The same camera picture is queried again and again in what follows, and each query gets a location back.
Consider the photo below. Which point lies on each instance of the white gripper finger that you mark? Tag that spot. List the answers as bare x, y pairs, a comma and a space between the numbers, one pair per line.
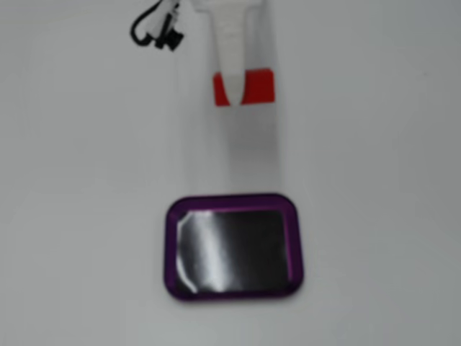
232, 43

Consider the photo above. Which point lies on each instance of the purple rectangular tray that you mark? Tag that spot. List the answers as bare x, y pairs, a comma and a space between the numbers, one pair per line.
171, 248

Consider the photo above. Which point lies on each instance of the red studded block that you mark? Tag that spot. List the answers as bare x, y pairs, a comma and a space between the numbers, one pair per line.
259, 87

